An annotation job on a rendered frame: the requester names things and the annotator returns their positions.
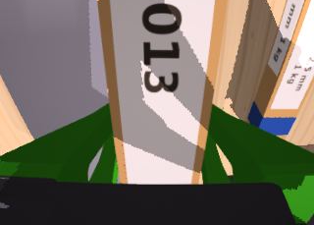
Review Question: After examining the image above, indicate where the tan cardboard box with blue bands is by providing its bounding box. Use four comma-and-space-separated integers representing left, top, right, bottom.
246, 0, 314, 140

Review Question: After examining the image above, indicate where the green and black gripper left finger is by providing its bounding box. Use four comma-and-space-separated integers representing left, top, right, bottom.
0, 103, 119, 184

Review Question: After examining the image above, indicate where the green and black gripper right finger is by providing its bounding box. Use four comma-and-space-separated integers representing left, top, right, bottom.
201, 103, 314, 225

